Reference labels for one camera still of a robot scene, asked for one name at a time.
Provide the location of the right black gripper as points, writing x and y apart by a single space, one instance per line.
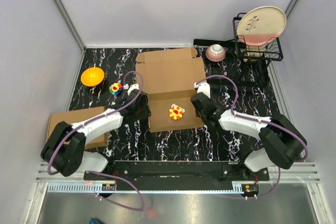
198 114

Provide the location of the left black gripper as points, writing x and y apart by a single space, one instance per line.
146 113

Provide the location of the orange plush flower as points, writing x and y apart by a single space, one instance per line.
176 112

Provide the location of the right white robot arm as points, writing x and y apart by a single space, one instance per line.
282 144

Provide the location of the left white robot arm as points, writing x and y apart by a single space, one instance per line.
65 151

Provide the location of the rainbow plush flower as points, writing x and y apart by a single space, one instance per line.
116 88

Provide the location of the orange bowl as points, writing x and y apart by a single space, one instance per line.
92 77

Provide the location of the pink patterned bowl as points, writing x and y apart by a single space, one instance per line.
215 53

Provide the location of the cream pink plate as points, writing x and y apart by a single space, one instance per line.
261 25

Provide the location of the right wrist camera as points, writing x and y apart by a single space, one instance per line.
203 87

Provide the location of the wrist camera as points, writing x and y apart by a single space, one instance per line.
129 88
203 87

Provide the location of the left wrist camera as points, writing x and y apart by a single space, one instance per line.
129 88

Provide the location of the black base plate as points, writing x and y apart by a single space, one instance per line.
226 171

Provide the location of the black wire dish rack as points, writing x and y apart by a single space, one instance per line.
246 65

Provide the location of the aluminium rail frame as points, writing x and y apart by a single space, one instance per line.
290 196

